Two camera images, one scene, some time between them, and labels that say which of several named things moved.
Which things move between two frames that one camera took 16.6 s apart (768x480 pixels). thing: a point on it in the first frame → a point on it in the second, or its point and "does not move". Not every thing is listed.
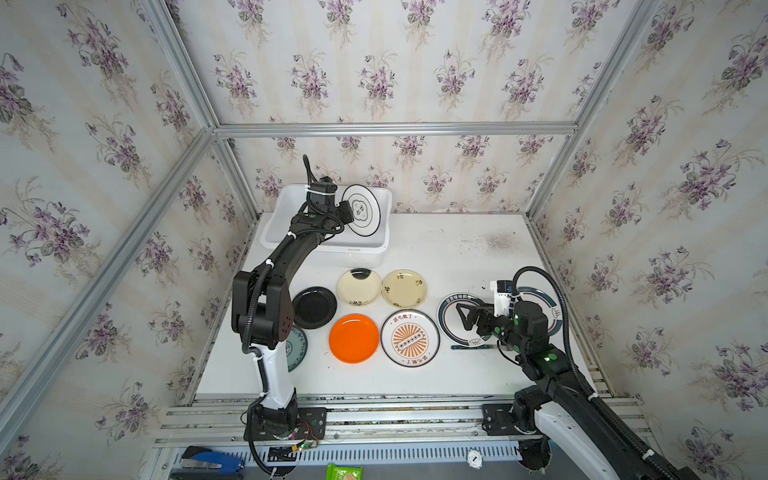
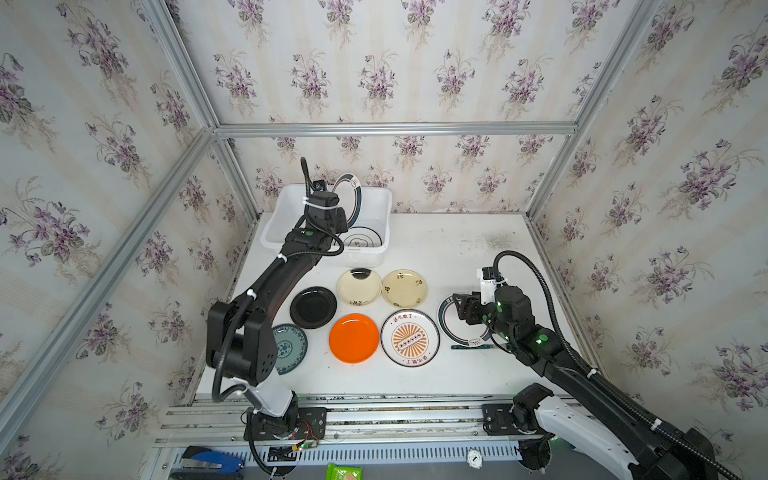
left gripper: [339, 213] does not move
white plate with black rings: [365, 209] → [360, 236]
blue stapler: [201, 457] does not move
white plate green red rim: [452, 325] does not move
